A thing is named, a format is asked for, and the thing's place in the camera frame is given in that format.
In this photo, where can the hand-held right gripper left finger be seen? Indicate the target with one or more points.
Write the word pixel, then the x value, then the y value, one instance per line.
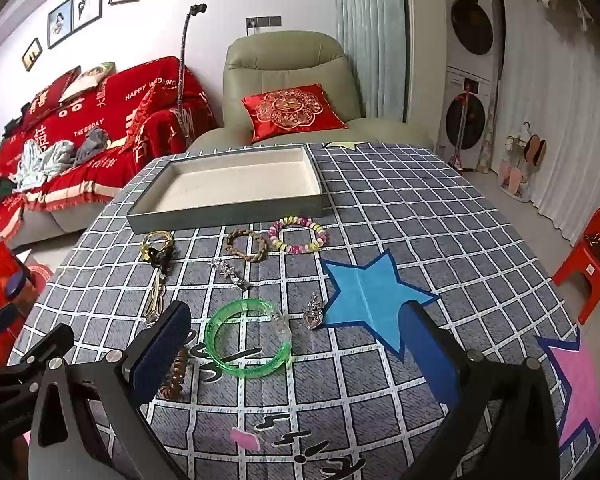
pixel 164 352

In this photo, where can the slipper rack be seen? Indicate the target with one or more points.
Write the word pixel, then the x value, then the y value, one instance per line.
pixel 522 160

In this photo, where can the green leather armchair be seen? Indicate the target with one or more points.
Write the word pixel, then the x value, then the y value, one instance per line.
pixel 280 70

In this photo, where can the red plastic stool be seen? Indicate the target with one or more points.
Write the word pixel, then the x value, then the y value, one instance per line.
pixel 587 260

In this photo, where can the red sofa pillow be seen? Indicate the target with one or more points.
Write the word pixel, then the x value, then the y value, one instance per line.
pixel 47 97

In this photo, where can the small black picture frame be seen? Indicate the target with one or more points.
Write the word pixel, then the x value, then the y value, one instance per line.
pixel 32 54

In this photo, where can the light blue clothing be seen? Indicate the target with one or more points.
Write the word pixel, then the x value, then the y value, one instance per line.
pixel 45 165

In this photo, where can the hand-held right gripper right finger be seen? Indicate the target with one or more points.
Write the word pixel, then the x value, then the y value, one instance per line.
pixel 430 355

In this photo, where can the white tumble dryer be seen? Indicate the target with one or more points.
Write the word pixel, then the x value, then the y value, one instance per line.
pixel 472 25

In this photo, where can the green translucent bangle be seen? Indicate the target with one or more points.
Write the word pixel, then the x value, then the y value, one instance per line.
pixel 220 352

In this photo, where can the black hair clip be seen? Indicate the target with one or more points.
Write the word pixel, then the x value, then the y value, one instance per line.
pixel 160 260

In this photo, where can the couple photo picture frame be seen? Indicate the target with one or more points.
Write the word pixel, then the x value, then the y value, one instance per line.
pixel 87 5

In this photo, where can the grey green curtain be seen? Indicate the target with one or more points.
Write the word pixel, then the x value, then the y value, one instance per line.
pixel 372 35

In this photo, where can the grey jewelry tray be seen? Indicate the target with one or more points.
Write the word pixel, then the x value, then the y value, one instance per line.
pixel 240 180

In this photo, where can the wall socket panel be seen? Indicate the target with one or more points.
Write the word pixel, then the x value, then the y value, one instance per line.
pixel 264 21

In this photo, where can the white sheer curtain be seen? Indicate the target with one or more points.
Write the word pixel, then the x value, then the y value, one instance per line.
pixel 555 110

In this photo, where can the gold hair pin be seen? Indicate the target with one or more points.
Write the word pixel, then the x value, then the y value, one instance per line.
pixel 156 300

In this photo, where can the grey clothing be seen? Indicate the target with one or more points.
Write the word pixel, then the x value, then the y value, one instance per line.
pixel 92 145

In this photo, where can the red gift box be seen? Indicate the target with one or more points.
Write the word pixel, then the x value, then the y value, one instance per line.
pixel 0 270

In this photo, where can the red embroidered cushion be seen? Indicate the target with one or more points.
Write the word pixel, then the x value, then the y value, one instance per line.
pixel 292 110

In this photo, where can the black phone stand pole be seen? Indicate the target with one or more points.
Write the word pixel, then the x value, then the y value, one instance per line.
pixel 181 75

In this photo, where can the photo print pillow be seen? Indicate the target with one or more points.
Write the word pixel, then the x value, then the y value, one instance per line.
pixel 87 80

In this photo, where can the white washing machine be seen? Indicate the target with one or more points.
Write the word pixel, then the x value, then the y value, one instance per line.
pixel 465 120

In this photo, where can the red sofa blanket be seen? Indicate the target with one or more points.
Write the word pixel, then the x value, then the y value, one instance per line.
pixel 130 110

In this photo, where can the silver heart hair clip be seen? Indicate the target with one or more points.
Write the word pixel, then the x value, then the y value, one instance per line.
pixel 312 316

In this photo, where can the portrait picture frame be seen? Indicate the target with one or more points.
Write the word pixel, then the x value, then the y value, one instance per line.
pixel 60 22

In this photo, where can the grey checked tablecloth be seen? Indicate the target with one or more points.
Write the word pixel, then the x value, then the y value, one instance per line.
pixel 380 210

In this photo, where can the grey sofa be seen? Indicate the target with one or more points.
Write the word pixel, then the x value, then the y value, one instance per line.
pixel 55 220

